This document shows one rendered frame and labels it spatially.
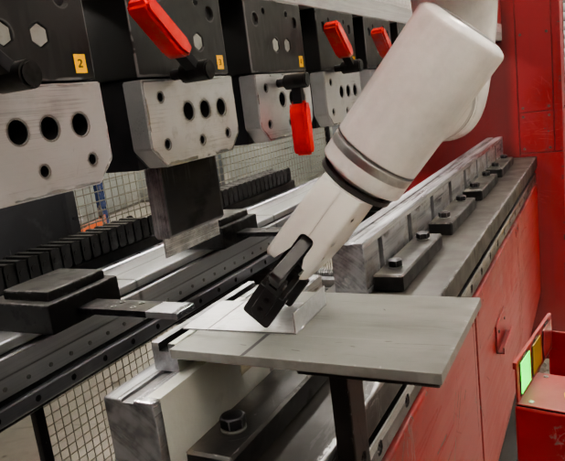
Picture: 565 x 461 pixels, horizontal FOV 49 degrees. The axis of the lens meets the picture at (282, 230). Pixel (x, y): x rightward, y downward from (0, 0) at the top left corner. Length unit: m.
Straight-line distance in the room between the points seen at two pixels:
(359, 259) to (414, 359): 0.55
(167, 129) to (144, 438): 0.28
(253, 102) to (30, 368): 0.42
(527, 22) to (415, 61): 2.18
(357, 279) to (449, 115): 0.58
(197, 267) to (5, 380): 0.40
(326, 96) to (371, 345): 0.44
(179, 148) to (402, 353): 0.27
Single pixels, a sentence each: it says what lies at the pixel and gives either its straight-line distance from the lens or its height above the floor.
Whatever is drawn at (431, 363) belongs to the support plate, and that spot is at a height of 1.00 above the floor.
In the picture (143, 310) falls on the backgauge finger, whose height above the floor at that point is 1.00.
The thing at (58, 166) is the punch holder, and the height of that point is 1.20.
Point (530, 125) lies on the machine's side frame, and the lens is 2.71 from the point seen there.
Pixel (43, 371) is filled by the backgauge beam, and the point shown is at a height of 0.93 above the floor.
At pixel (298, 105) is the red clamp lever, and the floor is 1.21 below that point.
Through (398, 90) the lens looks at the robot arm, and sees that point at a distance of 0.53.
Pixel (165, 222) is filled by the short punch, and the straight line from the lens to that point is 0.63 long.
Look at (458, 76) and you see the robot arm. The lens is 0.53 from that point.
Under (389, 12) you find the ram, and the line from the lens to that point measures 1.25.
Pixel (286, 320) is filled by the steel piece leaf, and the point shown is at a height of 1.00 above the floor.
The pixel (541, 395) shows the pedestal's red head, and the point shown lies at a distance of 0.96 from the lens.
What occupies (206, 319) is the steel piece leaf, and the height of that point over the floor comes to 1.00.
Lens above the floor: 1.22
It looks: 12 degrees down
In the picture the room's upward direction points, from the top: 7 degrees counter-clockwise
